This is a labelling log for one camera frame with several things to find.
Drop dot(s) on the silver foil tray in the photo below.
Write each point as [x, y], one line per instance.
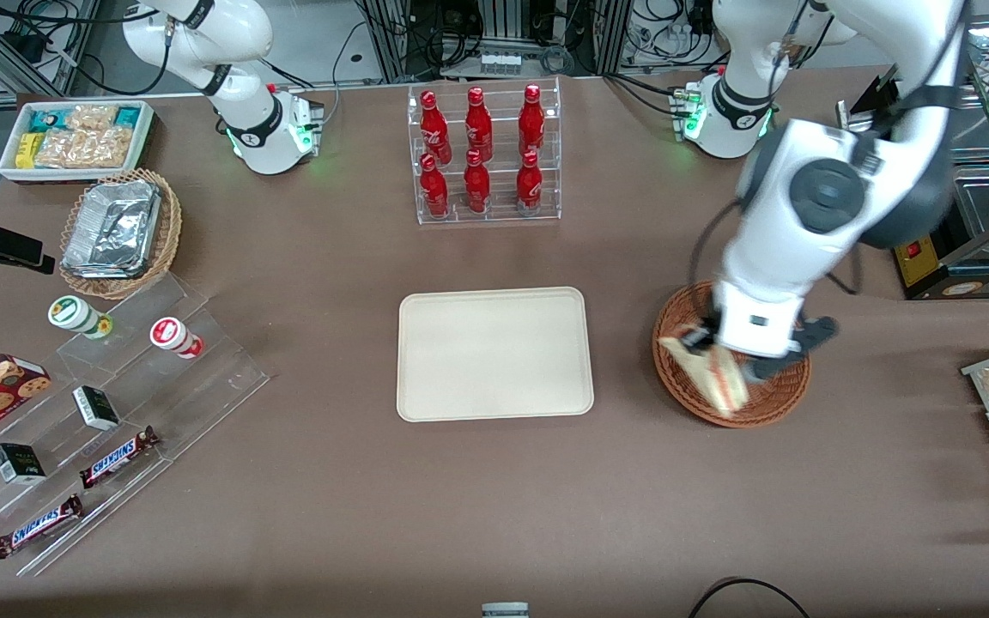
[112, 227]

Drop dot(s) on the clear cracker packet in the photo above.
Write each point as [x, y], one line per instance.
[91, 117]
[87, 148]

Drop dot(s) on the teal snack packet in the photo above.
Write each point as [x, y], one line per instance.
[128, 117]
[44, 120]

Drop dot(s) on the aluminium extrusion frame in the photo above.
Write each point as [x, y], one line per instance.
[391, 39]

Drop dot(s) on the red lid cup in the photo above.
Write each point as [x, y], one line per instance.
[172, 335]

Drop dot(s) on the green lid cup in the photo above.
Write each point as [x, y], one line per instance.
[74, 314]

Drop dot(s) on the red cola bottle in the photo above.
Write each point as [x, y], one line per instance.
[477, 189]
[434, 193]
[531, 124]
[434, 129]
[478, 129]
[530, 189]

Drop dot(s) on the triangle sandwich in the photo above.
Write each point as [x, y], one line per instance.
[718, 382]

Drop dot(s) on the black roller grill appliance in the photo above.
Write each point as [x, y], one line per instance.
[975, 270]

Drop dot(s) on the brown round wicker basket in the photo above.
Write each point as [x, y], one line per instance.
[683, 386]

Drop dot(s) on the white power strip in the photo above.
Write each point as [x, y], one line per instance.
[499, 62]

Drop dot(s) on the clear acrylic bottle rack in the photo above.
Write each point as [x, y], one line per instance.
[499, 202]

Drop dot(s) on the white rectangular snack bin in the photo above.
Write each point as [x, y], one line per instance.
[9, 167]

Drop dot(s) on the light oval wicker basket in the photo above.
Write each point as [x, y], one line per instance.
[168, 232]

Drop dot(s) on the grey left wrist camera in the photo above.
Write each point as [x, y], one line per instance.
[816, 330]

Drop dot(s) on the clear acrylic step display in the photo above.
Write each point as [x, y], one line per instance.
[203, 386]

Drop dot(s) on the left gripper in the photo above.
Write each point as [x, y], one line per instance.
[703, 341]

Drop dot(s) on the yellow snack packet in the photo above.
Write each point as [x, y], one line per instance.
[27, 150]

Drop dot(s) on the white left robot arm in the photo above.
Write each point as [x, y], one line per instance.
[821, 189]

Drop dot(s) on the small dark green box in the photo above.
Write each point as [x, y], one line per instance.
[96, 408]
[18, 463]

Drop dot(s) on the cream rectangular tray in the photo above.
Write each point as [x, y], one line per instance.
[494, 356]

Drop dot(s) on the grey metal block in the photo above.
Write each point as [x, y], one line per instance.
[505, 610]

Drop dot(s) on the snickers bar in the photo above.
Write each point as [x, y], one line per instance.
[117, 457]
[38, 526]

